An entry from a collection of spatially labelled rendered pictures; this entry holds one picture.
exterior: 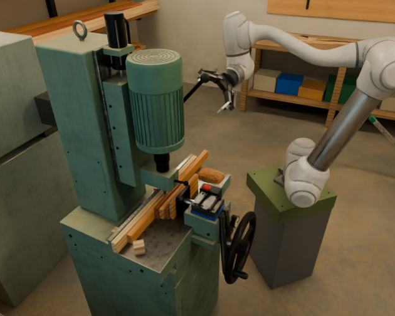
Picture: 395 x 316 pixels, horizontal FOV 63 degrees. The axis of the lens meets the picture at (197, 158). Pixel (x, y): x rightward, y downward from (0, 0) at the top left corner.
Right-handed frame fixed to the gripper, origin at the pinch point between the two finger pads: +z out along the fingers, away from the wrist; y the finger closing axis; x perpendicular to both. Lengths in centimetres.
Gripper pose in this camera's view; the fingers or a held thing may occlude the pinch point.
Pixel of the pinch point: (209, 96)
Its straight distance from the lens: 124.6
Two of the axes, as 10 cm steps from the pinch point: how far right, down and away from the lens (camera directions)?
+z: -4.6, 5.0, -7.4
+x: 6.0, -4.4, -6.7
